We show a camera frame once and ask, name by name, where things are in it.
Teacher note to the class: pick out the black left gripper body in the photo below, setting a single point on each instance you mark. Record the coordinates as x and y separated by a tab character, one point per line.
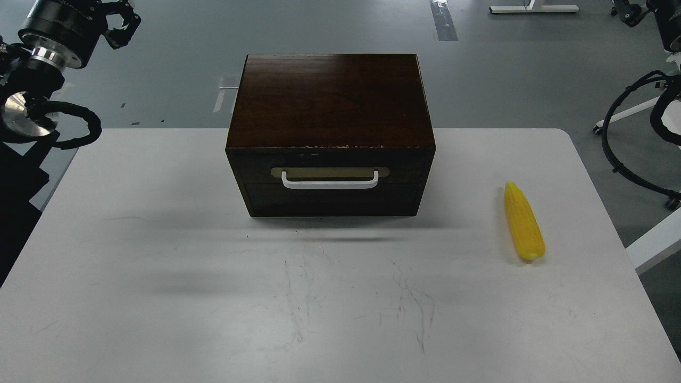
71	28

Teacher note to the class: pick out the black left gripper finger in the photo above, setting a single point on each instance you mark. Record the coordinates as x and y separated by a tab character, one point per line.
120	37

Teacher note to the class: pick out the white drawer handle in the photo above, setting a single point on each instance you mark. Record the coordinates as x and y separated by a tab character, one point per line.
330	184

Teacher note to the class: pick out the dark wooden drawer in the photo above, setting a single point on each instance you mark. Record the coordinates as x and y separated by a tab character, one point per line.
402	177

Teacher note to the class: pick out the yellow corn cob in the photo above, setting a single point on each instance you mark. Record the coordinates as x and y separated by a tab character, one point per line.
523	226

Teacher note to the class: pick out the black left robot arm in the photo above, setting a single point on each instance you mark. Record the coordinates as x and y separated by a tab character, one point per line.
30	76

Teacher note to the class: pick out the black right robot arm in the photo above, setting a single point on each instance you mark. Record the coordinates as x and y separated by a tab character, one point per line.
667	17

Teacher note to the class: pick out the dark wooden drawer cabinet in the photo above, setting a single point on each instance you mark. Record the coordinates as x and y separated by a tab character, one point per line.
330	103

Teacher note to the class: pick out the white desk leg base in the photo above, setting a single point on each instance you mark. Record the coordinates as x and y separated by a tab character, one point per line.
534	7

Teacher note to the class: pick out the white wheeled stand base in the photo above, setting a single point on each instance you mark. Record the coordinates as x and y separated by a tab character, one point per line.
598	128

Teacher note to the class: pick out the white side table edge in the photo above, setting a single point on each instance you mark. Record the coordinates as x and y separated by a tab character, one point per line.
656	245

